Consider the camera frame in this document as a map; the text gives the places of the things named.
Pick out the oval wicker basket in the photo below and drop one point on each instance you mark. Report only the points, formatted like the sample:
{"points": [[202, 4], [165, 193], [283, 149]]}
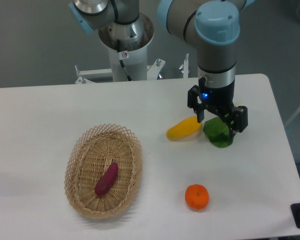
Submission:
{"points": [[91, 156]]}

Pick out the yellow mango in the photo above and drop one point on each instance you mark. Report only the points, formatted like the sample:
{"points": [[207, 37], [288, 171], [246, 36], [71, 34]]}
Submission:
{"points": [[184, 130]]}

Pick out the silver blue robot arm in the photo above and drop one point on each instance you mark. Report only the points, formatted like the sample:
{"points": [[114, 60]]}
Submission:
{"points": [[212, 27]]}

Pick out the orange tangerine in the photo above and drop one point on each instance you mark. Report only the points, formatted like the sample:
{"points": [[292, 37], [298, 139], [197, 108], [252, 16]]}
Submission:
{"points": [[196, 196]]}

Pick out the purple sweet potato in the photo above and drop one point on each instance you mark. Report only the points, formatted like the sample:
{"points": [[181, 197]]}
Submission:
{"points": [[107, 180]]}

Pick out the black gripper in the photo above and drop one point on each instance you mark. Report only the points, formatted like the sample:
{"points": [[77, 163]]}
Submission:
{"points": [[218, 101]]}

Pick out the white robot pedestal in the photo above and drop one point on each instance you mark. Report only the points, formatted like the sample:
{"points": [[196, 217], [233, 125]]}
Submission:
{"points": [[127, 46]]}

